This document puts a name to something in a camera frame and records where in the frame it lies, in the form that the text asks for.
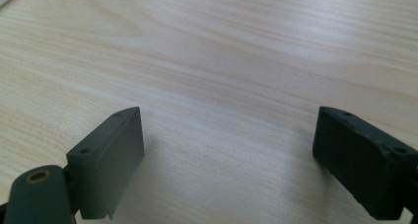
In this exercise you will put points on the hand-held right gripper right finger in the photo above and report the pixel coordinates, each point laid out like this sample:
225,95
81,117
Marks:
361,161

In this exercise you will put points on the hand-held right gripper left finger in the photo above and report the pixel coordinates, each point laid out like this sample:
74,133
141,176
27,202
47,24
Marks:
105,164

